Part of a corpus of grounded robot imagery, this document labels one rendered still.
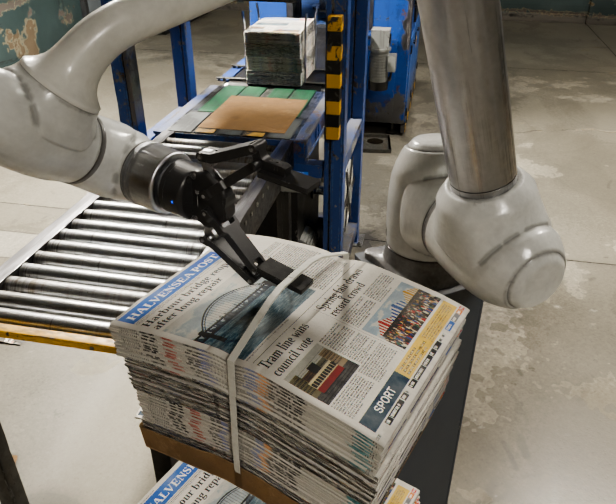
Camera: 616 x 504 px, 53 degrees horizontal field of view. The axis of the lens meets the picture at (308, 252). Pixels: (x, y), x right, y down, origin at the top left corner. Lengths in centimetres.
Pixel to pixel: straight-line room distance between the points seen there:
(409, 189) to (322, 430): 54
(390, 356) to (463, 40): 40
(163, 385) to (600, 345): 229
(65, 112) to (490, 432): 192
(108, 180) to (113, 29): 20
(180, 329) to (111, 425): 162
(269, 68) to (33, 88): 249
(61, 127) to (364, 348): 44
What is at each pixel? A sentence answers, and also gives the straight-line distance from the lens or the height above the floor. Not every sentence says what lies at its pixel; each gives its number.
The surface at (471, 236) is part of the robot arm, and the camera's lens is 94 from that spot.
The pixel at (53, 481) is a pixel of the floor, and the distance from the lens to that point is 229.
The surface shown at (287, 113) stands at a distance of 278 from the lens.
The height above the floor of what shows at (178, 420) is 104.
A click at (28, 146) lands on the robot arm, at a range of 77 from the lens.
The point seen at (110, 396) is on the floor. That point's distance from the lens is 251.
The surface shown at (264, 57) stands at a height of 93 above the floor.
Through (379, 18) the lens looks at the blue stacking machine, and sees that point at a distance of 467.
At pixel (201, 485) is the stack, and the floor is 83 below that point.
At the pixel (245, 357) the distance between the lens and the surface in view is 73.
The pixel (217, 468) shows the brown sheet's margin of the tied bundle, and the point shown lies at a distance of 89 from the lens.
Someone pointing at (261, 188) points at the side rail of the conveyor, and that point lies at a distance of 206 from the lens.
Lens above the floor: 166
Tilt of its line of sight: 31 degrees down
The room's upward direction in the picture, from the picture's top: straight up
